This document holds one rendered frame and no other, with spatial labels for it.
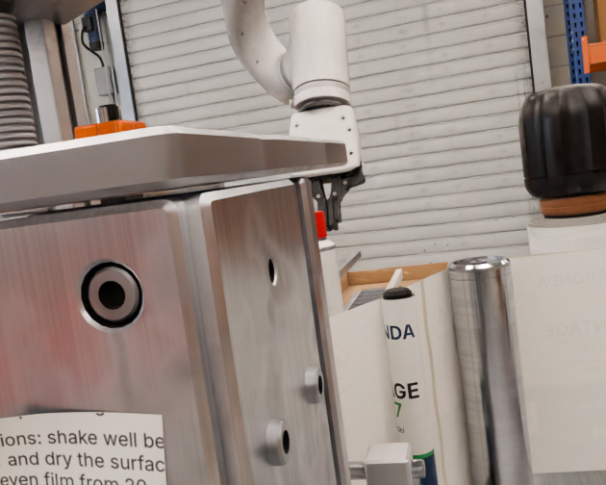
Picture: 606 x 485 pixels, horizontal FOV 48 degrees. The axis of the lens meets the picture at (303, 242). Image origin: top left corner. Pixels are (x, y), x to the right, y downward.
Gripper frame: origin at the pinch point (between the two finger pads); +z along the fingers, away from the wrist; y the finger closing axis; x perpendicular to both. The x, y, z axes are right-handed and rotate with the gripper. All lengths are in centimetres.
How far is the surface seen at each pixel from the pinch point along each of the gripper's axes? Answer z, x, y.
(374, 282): -4, 81, -7
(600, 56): -152, 282, 94
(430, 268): -7, 80, 7
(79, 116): 1.0, -42.6, -11.8
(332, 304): 13.5, -6.5, 1.0
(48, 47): -3.1, -47.2, -11.7
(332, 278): 10.4, -7.3, 1.4
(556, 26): -211, 351, 85
